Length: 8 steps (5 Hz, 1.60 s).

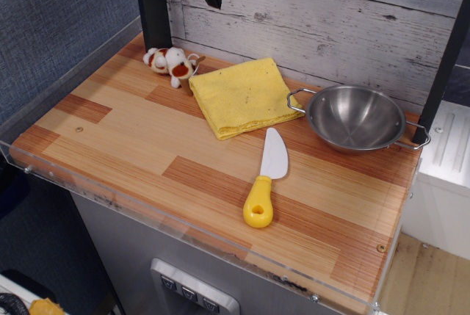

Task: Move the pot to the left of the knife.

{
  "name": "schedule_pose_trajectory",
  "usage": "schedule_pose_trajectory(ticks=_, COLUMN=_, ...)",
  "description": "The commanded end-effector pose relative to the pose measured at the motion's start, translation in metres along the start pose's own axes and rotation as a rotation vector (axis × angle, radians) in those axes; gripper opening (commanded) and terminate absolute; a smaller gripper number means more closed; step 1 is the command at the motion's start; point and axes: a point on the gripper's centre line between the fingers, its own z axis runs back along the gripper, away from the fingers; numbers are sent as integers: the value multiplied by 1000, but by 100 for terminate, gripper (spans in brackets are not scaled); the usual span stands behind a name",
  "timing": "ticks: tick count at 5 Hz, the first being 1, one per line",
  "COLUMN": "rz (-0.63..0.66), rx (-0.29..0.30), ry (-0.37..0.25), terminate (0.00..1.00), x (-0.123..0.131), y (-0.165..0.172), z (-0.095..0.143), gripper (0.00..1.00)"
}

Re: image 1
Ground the stainless steel colander bowl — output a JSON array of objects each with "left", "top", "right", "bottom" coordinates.
[{"left": 286, "top": 84, "right": 431, "bottom": 153}]

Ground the white brown plush dog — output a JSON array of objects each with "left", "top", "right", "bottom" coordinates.
[{"left": 142, "top": 47, "right": 206, "bottom": 95}]

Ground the folded yellow cloth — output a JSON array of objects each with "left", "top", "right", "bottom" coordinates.
[{"left": 189, "top": 57, "right": 303, "bottom": 140}]

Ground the clear acrylic table guard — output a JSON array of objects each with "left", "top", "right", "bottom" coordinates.
[{"left": 1, "top": 19, "right": 419, "bottom": 314}]

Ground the white side cabinet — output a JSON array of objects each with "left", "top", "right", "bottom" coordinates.
[{"left": 402, "top": 101, "right": 469, "bottom": 259}]

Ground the grey cabinet with dispenser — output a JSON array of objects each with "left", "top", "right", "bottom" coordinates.
[{"left": 70, "top": 192, "right": 353, "bottom": 315}]

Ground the yellow object bottom left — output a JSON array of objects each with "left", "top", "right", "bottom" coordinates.
[{"left": 29, "top": 298, "right": 65, "bottom": 315}]

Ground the black left frame post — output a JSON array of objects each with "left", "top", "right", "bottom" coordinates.
[{"left": 138, "top": 0, "right": 173, "bottom": 50}]

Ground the black frame post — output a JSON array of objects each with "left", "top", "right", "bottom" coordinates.
[
  {"left": 412, "top": 0, "right": 469, "bottom": 144},
  {"left": 138, "top": 0, "right": 173, "bottom": 50}
]

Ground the black right frame post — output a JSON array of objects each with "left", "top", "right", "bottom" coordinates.
[{"left": 412, "top": 0, "right": 469, "bottom": 144}]

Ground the yellow handled toy knife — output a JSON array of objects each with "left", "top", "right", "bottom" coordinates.
[{"left": 243, "top": 128, "right": 289, "bottom": 228}]

